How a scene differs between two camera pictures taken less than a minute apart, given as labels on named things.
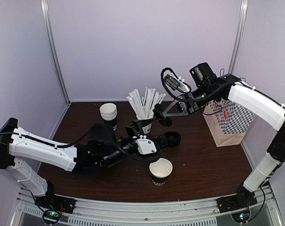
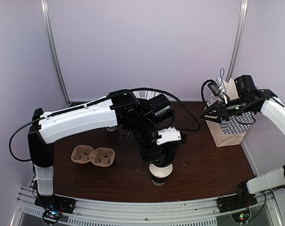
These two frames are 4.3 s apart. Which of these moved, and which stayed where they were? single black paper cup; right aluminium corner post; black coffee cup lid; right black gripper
Moved: right black gripper; black coffee cup lid
Stayed: single black paper cup; right aluminium corner post
